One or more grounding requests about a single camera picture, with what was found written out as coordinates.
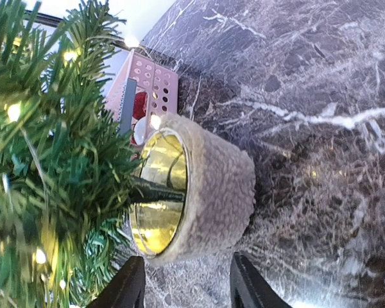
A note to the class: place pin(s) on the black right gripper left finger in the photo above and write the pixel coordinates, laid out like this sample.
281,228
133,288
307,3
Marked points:
126,289

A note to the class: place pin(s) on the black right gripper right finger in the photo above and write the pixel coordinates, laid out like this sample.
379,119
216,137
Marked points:
248,288

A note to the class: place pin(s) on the small green christmas tree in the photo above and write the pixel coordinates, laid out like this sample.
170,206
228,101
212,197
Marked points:
66,173

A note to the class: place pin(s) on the white ball ornament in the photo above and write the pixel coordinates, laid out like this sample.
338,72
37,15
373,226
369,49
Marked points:
143,128

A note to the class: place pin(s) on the pink plastic basket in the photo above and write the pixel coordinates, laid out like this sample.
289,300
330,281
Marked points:
141,88

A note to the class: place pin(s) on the beige tree pot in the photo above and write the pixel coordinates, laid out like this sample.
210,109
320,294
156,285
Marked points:
198,193

